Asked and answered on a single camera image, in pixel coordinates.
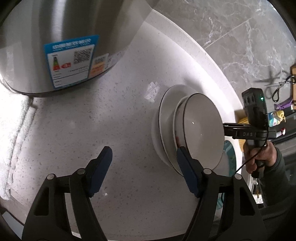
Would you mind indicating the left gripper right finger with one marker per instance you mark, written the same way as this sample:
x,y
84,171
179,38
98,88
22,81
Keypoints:
x,y
191,170

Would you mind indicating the stainless steel rice cooker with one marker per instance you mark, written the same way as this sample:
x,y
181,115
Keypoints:
x,y
51,45

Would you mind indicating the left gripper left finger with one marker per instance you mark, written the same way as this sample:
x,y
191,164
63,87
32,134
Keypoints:
x,y
99,169

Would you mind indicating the yellow dish soap bottle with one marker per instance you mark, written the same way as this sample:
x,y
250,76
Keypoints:
x,y
276,117

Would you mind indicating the person right hand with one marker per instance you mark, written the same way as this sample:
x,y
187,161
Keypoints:
x,y
268,155

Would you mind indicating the purple peeler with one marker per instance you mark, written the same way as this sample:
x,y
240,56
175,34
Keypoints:
x,y
288,103

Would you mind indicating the large teal rimmed plate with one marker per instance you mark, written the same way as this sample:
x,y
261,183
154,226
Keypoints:
x,y
227,164

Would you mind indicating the white large bowl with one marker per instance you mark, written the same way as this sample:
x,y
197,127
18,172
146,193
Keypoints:
x,y
167,106

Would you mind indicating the wooden cutting board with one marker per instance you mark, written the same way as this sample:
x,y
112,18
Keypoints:
x,y
293,72

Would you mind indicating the black handled kitchen scissors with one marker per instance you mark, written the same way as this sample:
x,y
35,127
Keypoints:
x,y
273,84

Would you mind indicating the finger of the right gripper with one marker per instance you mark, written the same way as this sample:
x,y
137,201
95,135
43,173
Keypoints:
x,y
230,130

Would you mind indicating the floral patterned small bowl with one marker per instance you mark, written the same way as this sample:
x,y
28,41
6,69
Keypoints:
x,y
178,123

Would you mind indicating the white small bowl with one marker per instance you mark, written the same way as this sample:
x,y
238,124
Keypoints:
x,y
203,130

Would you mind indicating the yellow basin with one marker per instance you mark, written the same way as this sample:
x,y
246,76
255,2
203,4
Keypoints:
x,y
241,117

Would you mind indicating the white folded cloth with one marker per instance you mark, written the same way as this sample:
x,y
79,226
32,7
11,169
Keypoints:
x,y
16,121

